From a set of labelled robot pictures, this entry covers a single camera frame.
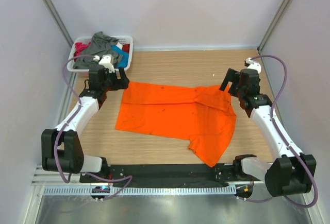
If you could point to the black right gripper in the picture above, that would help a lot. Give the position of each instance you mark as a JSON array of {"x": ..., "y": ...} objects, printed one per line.
[{"x": 232, "y": 75}]

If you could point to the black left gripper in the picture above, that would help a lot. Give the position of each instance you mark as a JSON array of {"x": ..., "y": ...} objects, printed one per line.
[{"x": 120, "y": 84}]

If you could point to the orange t shirt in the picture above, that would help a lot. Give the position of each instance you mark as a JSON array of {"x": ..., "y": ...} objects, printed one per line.
[{"x": 202, "y": 115}]

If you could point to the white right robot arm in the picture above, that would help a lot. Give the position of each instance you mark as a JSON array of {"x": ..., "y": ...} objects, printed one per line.
[{"x": 291, "y": 171}]

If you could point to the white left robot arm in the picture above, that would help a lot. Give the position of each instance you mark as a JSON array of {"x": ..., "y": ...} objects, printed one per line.
[{"x": 61, "y": 148}]

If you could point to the blue t shirt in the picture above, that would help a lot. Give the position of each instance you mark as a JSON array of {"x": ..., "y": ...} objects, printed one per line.
[{"x": 120, "y": 57}]

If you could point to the dark red t shirt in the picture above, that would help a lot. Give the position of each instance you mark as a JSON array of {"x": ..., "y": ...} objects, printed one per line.
[{"x": 126, "y": 48}]

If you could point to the white garment in basket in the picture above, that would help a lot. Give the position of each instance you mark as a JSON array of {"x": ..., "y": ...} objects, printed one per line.
[{"x": 119, "y": 45}]

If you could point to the grey t shirt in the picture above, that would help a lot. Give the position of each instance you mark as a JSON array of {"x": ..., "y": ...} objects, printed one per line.
[{"x": 100, "y": 45}]

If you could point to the pink t shirt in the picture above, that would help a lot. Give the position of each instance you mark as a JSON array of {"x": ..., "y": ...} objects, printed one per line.
[{"x": 79, "y": 47}]

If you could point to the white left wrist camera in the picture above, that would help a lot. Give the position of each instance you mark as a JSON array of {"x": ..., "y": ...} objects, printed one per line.
[{"x": 106, "y": 61}]

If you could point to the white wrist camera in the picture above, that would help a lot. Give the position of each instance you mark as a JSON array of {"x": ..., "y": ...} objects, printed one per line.
[
  {"x": 106, "y": 61},
  {"x": 253, "y": 65}
]

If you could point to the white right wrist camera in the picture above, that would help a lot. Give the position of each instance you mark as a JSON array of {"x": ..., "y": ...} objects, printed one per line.
[{"x": 253, "y": 65}]

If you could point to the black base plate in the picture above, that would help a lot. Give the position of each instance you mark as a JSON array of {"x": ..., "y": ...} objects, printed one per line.
[{"x": 179, "y": 175}]

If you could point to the slotted white cable duct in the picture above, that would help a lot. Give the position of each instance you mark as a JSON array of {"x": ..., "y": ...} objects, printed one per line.
[{"x": 102, "y": 190}]

